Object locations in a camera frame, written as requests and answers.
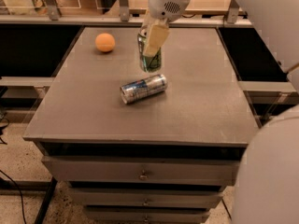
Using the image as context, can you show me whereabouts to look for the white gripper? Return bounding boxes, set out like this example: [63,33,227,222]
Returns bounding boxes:
[139,0,191,57]

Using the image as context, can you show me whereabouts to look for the green soda can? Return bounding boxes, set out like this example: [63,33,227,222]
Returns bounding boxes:
[137,26,162,73]

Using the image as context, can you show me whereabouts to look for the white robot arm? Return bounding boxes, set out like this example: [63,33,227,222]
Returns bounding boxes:
[144,0,299,224]

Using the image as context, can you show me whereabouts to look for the silver blue energy drink can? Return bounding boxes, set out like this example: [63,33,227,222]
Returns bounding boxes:
[120,74,168,105]

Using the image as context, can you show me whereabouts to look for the orange ball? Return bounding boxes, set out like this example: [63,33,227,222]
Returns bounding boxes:
[95,33,116,52]

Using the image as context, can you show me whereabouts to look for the grey drawer cabinet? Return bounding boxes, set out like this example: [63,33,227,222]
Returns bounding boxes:
[24,28,258,224]

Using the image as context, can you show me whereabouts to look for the top drawer knob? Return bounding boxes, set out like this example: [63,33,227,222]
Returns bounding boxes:
[139,171,149,181]

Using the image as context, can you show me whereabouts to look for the middle drawer knob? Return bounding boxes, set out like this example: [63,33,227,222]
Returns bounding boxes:
[142,199,150,207]

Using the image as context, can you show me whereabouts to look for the metal railing post middle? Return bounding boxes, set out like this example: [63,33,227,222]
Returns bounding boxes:
[119,0,130,21]

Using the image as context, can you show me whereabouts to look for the metal railing post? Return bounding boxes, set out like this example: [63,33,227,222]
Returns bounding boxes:
[225,0,239,24]
[45,0,61,21]
[119,0,130,21]

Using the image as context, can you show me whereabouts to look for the metal railing post right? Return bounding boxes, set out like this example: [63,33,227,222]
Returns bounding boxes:
[225,0,239,24]

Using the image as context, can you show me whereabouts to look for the metal railing post left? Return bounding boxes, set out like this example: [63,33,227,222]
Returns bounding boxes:
[45,0,61,21]

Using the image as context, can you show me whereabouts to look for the black floor cable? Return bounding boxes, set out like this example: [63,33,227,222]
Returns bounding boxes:
[0,170,28,224]

